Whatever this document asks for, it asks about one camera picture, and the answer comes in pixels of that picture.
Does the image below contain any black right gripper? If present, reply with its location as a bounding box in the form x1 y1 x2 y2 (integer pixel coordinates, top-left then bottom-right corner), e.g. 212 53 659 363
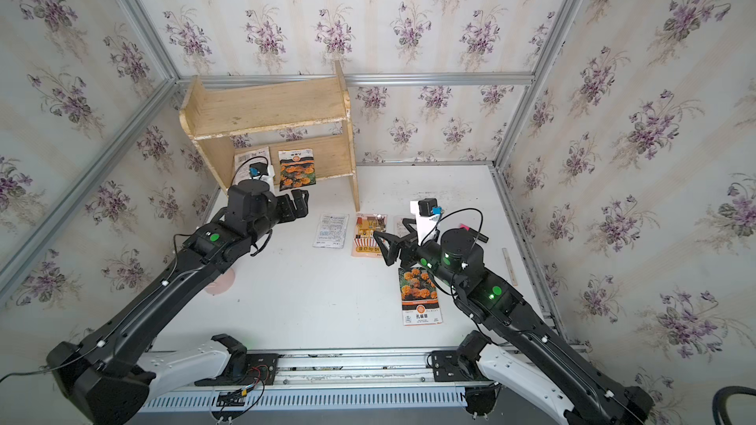
374 215 470 297

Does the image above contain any orange marigold seed packet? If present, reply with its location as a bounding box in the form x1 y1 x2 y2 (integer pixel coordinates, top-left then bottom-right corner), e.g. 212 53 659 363
279 149 317 191

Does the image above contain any colourful cartoon seed packet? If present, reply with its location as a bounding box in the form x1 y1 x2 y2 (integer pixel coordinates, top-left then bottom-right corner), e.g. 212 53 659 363
352 214 387 258

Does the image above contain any white printed seed packet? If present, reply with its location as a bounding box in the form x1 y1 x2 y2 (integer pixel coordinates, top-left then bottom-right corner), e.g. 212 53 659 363
313 214 350 249

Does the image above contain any white text seed packet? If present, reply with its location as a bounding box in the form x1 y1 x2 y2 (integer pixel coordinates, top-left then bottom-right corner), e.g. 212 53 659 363
232 147 273 185

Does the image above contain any orange flower seed packet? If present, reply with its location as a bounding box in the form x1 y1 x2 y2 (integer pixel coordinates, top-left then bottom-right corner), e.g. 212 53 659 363
399 268 443 327

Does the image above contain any pink white seed packet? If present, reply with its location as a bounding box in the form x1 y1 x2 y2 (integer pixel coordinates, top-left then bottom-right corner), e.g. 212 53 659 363
394 216 417 238

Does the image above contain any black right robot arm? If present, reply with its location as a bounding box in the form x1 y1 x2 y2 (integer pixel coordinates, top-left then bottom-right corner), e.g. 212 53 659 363
373 199 654 424

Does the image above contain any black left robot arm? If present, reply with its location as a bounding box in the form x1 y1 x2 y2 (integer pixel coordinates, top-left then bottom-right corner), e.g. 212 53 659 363
46 177 309 424

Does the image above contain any wooden two-tier shelf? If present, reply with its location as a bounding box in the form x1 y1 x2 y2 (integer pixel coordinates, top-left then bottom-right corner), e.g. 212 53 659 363
179 61 360 210

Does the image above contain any pink marker pen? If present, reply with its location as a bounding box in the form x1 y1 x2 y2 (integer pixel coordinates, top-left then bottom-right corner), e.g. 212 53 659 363
459 224 489 244

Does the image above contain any pink pen cup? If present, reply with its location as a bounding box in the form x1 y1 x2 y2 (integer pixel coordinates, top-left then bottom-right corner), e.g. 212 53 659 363
204 268 236 296

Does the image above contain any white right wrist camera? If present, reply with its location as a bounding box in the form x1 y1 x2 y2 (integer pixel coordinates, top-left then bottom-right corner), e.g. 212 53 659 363
409 198 443 246

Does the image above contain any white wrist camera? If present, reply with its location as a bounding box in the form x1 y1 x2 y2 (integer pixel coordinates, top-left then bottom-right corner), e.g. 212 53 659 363
247 163 275 187
409 198 443 246

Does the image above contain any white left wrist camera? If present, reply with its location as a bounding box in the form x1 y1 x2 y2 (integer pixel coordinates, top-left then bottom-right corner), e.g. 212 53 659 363
247 163 275 187

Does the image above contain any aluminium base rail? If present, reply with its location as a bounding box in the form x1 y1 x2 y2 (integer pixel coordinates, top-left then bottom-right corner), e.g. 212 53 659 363
111 344 598 414

